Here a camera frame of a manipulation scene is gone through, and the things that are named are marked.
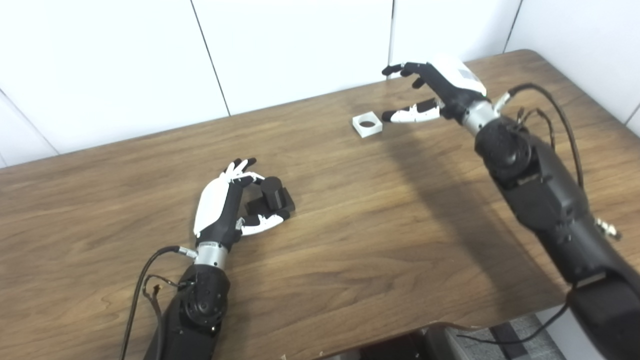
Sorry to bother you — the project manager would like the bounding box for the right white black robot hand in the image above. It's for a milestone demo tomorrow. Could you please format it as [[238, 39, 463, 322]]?
[[381, 54, 488, 125]]

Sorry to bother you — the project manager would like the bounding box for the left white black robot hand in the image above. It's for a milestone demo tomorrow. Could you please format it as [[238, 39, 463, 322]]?
[[192, 157, 292, 251]]

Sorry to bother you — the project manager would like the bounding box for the black peg with base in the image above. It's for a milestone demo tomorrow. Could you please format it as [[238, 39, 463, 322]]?
[[244, 176, 296, 216]]

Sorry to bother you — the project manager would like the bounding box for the white square piece with hole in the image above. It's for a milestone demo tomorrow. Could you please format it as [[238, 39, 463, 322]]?
[[352, 112, 384, 138]]

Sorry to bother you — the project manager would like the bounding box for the dark robot torso edge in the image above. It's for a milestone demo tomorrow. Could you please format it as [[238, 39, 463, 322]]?
[[345, 322, 481, 360]]

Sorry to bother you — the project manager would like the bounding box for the grey striped floor mat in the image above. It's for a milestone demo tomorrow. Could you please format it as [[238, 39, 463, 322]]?
[[450, 315, 568, 360]]

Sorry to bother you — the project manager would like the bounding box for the thick black right wrist cable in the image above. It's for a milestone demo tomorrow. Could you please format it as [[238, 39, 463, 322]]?
[[492, 82, 623, 241]]

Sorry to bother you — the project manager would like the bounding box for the thin braided right arm wire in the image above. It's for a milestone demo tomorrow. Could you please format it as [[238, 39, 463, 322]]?
[[515, 106, 557, 151]]

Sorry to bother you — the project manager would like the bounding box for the thin left arm wire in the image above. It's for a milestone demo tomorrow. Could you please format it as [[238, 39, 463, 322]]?
[[141, 274, 193, 321]]

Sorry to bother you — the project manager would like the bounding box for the thin black loose cable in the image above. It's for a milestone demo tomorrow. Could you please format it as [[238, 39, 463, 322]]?
[[456, 300, 573, 346]]

